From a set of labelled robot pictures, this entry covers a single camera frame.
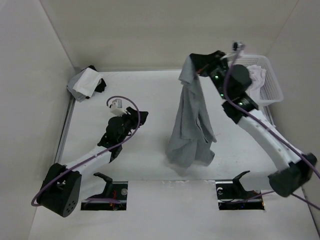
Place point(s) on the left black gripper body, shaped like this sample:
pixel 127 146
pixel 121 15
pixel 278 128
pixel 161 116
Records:
pixel 127 128

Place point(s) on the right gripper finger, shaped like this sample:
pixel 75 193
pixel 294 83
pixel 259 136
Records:
pixel 219 60
pixel 200 61

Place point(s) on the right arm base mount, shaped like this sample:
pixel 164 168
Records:
pixel 231 195

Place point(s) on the folded grey tank top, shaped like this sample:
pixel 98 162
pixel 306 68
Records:
pixel 77 95

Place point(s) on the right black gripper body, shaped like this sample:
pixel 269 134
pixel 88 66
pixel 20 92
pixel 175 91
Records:
pixel 217 76

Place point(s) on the grey tank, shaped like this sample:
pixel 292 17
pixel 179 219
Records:
pixel 192 134
pixel 77 95

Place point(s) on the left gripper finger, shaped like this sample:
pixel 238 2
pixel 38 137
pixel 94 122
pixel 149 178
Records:
pixel 132 118
pixel 143 117

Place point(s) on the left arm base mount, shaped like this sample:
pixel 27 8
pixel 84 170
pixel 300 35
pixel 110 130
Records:
pixel 105 194

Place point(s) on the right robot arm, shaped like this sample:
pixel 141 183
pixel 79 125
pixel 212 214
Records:
pixel 294 168

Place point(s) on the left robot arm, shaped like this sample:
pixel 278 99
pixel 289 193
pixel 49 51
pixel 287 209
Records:
pixel 65 185

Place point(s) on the white plastic basket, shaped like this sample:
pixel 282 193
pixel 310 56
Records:
pixel 269 90

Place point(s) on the white tank top in basket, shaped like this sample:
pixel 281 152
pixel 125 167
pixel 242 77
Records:
pixel 258 77

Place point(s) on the folded white tank top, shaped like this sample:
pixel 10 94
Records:
pixel 88 82

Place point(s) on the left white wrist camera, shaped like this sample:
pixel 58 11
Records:
pixel 116 107

